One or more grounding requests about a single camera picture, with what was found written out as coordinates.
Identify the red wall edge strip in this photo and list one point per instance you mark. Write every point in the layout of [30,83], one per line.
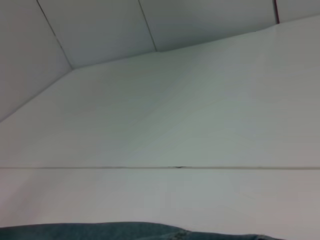
[276,11]

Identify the blue denim shorts basketball print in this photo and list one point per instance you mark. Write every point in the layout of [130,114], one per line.
[125,232]

